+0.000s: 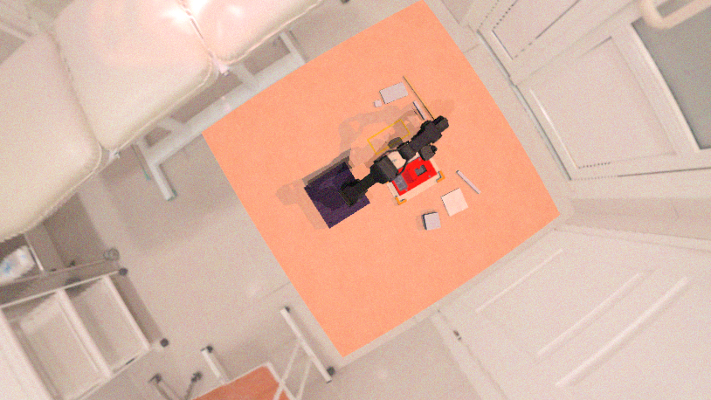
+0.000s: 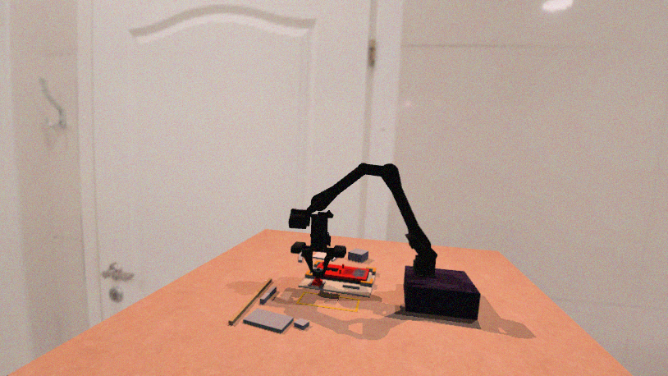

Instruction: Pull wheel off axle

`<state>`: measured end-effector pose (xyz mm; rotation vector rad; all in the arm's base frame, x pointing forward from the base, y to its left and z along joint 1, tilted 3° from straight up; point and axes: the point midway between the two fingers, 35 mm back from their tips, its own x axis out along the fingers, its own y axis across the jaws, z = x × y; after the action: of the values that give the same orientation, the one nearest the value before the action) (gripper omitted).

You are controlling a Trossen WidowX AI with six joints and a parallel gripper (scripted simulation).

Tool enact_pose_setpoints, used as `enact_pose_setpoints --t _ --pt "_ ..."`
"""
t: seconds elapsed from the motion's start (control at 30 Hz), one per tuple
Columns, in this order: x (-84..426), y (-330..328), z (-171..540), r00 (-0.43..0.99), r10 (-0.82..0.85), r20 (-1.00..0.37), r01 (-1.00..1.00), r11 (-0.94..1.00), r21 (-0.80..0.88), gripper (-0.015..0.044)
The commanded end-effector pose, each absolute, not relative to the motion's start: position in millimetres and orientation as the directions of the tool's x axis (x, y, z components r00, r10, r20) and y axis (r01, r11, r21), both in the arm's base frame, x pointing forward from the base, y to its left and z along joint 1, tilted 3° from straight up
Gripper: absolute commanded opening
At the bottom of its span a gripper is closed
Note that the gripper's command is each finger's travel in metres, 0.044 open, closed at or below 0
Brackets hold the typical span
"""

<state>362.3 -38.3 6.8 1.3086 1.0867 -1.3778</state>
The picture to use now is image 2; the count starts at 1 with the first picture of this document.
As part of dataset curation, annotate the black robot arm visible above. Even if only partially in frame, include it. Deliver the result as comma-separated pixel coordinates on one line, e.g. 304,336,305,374
289,163,437,277

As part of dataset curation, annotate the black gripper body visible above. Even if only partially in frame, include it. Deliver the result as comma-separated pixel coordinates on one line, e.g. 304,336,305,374
291,230,346,259

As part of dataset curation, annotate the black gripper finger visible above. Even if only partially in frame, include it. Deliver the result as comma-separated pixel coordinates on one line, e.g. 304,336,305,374
323,256,334,275
301,251,313,273

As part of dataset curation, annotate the white rectangular post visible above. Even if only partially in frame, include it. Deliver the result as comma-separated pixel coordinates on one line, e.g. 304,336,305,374
259,286,277,304

